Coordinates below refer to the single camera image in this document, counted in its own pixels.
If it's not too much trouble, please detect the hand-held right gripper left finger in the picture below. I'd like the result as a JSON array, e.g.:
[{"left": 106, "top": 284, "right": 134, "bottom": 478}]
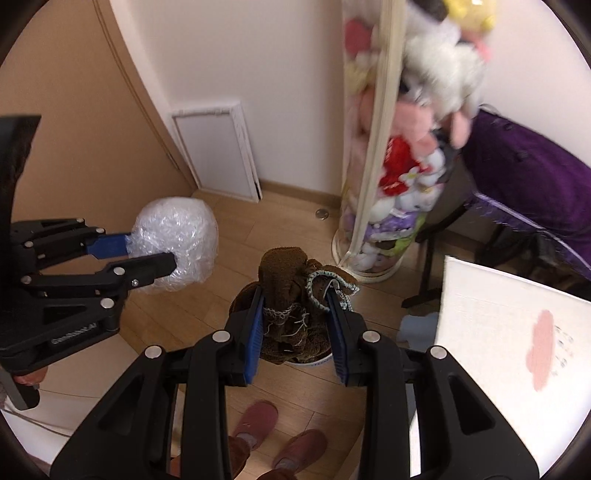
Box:
[{"left": 50, "top": 288, "right": 266, "bottom": 480}]

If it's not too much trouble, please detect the tan wooden door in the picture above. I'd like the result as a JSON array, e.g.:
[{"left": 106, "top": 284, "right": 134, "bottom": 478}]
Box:
[{"left": 0, "top": 0, "right": 200, "bottom": 398}]

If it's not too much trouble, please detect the clear cylindrical toy holder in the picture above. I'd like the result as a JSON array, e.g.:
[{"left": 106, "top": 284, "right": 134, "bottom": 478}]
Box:
[{"left": 331, "top": 0, "right": 446, "bottom": 283}]

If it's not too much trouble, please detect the white framed panel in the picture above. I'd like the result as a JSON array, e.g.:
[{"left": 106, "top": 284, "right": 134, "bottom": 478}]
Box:
[{"left": 171, "top": 98, "right": 263, "bottom": 202}]

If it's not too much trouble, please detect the pale blue cloth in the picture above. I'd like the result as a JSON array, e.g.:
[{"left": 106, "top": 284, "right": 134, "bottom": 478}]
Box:
[{"left": 397, "top": 311, "right": 441, "bottom": 347}]

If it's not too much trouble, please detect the printed play mat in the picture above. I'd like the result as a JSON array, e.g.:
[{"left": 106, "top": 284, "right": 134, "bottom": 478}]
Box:
[{"left": 418, "top": 256, "right": 591, "bottom": 480}]

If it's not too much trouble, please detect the black metal stand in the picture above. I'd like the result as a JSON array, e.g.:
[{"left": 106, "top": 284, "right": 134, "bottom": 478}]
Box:
[{"left": 402, "top": 157, "right": 559, "bottom": 309}]

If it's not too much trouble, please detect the brown knitted cloth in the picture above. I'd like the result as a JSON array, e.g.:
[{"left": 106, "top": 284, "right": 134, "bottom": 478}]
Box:
[{"left": 257, "top": 248, "right": 360, "bottom": 365}]

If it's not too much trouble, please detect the pink slipper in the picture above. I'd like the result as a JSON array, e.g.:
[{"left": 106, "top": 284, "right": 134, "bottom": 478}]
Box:
[
  {"left": 229, "top": 401, "right": 279, "bottom": 452},
  {"left": 271, "top": 429, "right": 328, "bottom": 472}
]

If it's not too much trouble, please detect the bubble wrap ball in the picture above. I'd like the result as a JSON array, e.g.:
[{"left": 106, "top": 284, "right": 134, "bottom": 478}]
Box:
[{"left": 126, "top": 197, "right": 219, "bottom": 292}]

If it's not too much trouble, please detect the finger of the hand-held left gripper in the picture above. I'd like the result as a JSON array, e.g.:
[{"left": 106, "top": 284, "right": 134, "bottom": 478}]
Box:
[
  {"left": 10, "top": 217, "right": 136, "bottom": 278},
  {"left": 21, "top": 251, "right": 178, "bottom": 301}
]

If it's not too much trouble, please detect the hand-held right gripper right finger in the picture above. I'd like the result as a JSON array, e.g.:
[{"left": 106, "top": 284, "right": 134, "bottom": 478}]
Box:
[{"left": 323, "top": 295, "right": 541, "bottom": 480}]

